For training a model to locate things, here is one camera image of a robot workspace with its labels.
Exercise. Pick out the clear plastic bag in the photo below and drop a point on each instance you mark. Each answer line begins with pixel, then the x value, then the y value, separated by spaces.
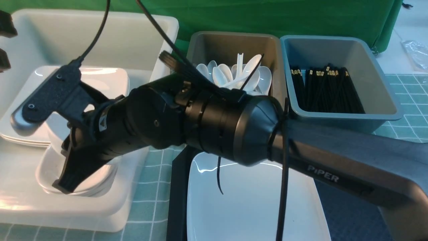
pixel 417 54

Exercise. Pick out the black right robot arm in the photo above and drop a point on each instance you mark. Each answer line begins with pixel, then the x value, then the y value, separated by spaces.
pixel 389 173

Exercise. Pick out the pile of white spoons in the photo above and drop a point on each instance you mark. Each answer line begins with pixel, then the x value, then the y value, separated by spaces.
pixel 252 77

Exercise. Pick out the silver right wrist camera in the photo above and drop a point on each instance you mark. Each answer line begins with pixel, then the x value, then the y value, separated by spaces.
pixel 62 92

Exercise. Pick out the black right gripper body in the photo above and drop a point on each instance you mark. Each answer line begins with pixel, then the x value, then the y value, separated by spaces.
pixel 104 128

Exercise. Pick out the blue-grey plastic chopstick bin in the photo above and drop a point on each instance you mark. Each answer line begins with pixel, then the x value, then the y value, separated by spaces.
pixel 378 99

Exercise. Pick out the large translucent white tub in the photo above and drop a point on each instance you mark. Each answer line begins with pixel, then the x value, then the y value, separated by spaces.
pixel 55 37

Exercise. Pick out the large white square plate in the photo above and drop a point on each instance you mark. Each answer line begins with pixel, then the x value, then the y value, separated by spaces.
pixel 246 209

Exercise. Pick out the brown plastic spoon bin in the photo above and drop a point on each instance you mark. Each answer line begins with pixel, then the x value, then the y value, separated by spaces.
pixel 223 47

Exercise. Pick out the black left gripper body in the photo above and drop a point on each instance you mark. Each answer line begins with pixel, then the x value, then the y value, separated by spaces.
pixel 7 30

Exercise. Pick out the green backdrop cloth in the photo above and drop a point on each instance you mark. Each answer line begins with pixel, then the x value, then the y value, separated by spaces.
pixel 369 20

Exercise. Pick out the white bowl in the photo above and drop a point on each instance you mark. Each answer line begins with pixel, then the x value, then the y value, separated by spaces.
pixel 57 130

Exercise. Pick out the stack of white plates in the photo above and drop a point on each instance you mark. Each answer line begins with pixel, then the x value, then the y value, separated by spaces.
pixel 111 82

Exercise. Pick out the black plastic serving tray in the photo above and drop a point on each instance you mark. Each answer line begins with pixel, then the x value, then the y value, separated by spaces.
pixel 348 218

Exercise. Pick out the stack of white bowls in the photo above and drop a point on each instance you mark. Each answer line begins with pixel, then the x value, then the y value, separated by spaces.
pixel 50 168

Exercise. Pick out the bundle of black chopsticks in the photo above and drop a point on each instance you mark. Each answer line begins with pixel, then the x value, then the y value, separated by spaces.
pixel 329 90

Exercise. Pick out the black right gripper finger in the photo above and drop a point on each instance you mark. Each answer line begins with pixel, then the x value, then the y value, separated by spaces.
pixel 82 167

